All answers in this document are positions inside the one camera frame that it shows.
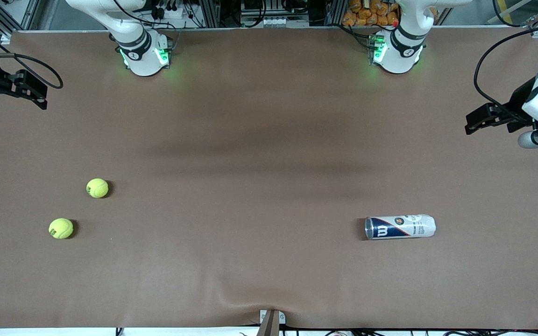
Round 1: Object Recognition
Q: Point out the white power strip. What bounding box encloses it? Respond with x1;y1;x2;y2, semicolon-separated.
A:
150;0;186;20

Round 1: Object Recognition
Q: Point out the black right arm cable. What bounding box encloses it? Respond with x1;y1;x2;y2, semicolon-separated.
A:
0;23;64;90

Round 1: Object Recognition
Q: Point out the yellow tennis ball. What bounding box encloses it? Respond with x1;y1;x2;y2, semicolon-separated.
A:
48;218;74;239
86;178;109;199

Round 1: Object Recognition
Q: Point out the brown table mat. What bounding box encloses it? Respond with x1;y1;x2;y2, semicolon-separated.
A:
0;26;538;329

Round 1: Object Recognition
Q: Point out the blue white tennis ball can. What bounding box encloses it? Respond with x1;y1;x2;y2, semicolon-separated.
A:
365;214;437;241

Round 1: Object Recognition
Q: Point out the orange snack bags pile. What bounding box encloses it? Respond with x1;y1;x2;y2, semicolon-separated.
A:
342;0;400;27

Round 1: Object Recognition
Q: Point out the white terminal block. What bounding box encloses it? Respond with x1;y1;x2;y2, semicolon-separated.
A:
259;16;294;27

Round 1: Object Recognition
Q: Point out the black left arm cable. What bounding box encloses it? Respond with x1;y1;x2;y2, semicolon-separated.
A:
474;21;538;124

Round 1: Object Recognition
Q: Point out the metal table clamp bracket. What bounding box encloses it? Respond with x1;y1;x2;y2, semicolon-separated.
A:
259;309;286;336

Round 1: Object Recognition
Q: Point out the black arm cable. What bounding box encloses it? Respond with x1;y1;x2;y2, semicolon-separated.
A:
0;23;64;90
474;21;538;124

